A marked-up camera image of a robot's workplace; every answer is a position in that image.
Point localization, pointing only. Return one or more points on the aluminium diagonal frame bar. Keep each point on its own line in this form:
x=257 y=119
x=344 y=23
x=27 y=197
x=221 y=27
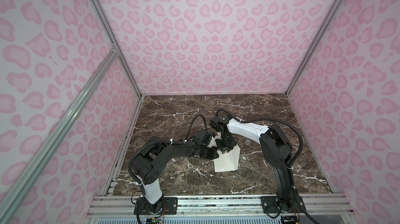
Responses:
x=31 y=173

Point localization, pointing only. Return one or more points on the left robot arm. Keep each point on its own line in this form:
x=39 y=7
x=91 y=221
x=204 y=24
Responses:
x=147 y=165

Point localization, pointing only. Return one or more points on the metal base rail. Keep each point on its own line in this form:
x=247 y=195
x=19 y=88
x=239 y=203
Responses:
x=223 y=209

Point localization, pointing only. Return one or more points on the cream white envelope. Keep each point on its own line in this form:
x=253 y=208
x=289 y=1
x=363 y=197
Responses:
x=228 y=161

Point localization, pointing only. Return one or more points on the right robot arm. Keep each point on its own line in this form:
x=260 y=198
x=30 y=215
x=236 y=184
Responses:
x=275 y=147

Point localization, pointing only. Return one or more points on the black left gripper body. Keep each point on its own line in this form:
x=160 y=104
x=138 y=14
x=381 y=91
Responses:
x=208 y=152

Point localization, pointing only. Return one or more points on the aluminium corner frame post right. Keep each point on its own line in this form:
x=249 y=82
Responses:
x=328 y=18

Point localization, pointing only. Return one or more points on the aluminium corner frame post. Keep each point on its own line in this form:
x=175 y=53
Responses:
x=328 y=18
x=104 y=22

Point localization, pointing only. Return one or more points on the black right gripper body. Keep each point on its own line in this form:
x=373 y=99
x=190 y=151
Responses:
x=225 y=143

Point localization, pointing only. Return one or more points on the aluminium corner frame post left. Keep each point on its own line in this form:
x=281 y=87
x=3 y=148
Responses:
x=104 y=22

